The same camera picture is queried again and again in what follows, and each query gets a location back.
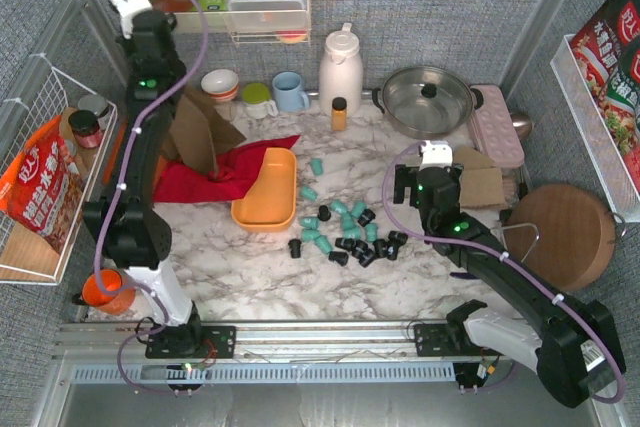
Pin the black capsule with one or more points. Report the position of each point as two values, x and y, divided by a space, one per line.
324 213
295 246
339 257

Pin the teal capsule top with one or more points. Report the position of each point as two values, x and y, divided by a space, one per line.
317 167

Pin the red jar black lid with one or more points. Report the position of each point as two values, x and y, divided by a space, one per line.
86 129

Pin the green lid white cup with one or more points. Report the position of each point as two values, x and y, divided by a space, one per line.
258 101

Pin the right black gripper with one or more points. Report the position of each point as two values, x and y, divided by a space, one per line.
400 183

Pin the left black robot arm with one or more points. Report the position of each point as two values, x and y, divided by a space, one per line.
122 221

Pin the orange plastic storage basket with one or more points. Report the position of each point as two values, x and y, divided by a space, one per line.
270 204

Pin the pink egg tray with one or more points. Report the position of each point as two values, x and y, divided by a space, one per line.
492 130

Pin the clear plastic containers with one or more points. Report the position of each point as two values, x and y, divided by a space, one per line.
263 16

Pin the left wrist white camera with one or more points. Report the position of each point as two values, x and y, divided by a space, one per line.
128 10

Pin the light blue mug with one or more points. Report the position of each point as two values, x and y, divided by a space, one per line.
288 92

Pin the white wire side basket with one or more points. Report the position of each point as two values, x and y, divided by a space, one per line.
25 257

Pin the red cloth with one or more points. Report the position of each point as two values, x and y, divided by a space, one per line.
237 171

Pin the orange snack bag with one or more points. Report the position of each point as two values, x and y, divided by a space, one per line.
39 190

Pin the glass jar silver lid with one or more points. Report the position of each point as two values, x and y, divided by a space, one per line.
96 104

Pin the cardboard pieces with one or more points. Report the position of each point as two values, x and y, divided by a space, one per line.
481 181

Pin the orange spice bottle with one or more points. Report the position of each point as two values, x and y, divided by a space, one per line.
339 114

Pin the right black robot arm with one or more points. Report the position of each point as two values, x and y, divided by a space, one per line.
573 347

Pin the teal capsule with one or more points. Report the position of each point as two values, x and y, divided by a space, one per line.
317 167
308 193

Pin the white mesh right basket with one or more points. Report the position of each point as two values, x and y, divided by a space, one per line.
614 178

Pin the brown cloth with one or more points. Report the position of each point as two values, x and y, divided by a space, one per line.
198 133

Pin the orange cutting board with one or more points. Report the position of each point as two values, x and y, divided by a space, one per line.
111 163

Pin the orange cup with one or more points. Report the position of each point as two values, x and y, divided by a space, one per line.
107 292

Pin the white thermos jug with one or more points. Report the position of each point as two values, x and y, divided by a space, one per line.
341 71

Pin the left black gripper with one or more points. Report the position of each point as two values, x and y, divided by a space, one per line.
151 20

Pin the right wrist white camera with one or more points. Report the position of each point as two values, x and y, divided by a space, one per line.
437 154

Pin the white orange striped bowl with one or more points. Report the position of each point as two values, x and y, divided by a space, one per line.
221 85

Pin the wrist white camera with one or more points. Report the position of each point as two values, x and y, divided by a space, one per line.
128 10
437 154

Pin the round wooden board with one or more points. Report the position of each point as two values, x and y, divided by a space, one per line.
562 233

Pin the red seasoning packets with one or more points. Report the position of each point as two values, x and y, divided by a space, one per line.
597 48

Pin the steel pot with lid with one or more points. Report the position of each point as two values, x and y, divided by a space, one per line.
425 102

